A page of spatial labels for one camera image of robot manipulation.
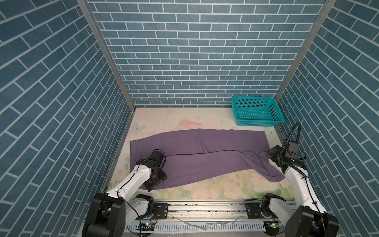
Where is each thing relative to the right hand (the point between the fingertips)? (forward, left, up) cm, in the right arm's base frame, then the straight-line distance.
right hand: (274, 150), depth 85 cm
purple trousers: (-2, +43, -8) cm, 44 cm away
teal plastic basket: (+42, -1, -10) cm, 43 cm away
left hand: (-19, +63, -10) cm, 67 cm away
